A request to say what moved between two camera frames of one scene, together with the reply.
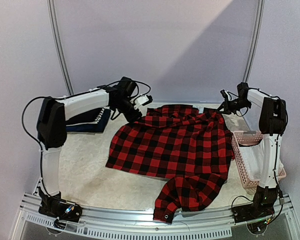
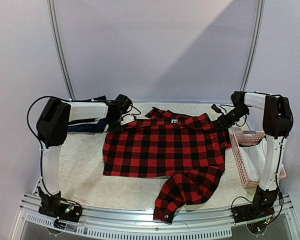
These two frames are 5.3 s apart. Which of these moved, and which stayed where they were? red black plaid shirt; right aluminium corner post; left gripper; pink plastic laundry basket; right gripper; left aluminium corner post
Moved: left gripper; right gripper; red black plaid shirt
Stayed: right aluminium corner post; left aluminium corner post; pink plastic laundry basket
